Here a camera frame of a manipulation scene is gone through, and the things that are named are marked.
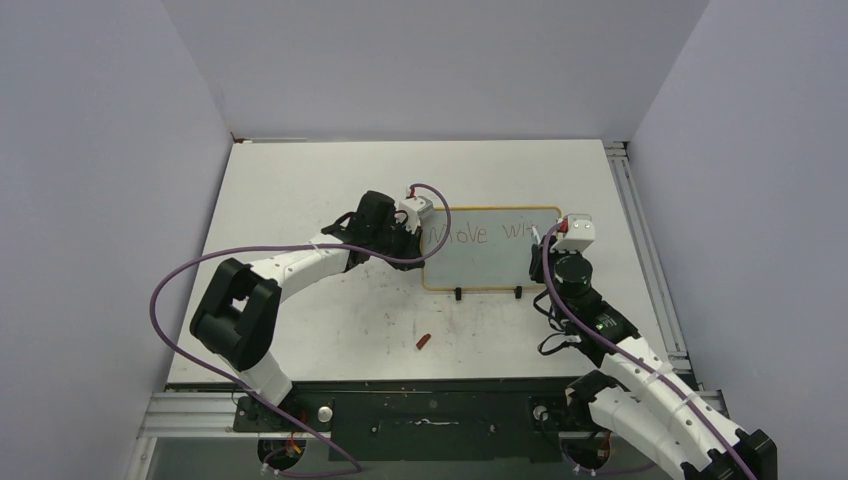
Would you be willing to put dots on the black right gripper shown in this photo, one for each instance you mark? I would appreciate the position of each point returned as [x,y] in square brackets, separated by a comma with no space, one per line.
[536,271]

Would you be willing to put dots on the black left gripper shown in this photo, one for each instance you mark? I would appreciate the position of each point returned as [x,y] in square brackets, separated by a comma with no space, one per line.
[411,248]

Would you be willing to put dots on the yellow framed whiteboard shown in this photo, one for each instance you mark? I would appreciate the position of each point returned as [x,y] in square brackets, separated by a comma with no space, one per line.
[482,248]

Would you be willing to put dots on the red marker cap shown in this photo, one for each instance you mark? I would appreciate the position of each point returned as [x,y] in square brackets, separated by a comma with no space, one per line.
[423,341]

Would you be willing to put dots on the red capped whiteboard marker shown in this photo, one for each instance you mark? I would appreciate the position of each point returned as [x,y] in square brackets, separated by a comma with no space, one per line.
[536,235]

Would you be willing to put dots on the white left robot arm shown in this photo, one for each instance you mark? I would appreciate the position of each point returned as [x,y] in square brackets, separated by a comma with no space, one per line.
[237,313]

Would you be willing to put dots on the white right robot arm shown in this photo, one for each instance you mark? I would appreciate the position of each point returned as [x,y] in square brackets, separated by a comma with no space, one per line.
[632,392]

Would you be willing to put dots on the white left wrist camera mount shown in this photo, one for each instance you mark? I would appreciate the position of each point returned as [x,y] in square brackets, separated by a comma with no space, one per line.
[411,211]

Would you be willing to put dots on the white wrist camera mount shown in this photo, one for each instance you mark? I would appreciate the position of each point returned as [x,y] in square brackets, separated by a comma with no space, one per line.
[575,233]
[411,211]

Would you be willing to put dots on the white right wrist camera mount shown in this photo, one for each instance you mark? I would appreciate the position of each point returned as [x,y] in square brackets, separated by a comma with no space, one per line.
[575,233]

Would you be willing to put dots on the aluminium frame rail right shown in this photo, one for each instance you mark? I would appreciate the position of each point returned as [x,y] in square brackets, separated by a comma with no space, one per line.
[659,292]

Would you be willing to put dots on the aluminium frame rail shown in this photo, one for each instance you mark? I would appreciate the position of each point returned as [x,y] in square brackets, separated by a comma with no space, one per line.
[190,415]
[659,292]

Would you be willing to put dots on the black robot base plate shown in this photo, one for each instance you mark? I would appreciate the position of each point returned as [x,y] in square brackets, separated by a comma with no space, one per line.
[433,420]

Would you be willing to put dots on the aluminium frame rail front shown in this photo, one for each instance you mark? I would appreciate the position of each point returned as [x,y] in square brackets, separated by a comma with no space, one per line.
[190,415]

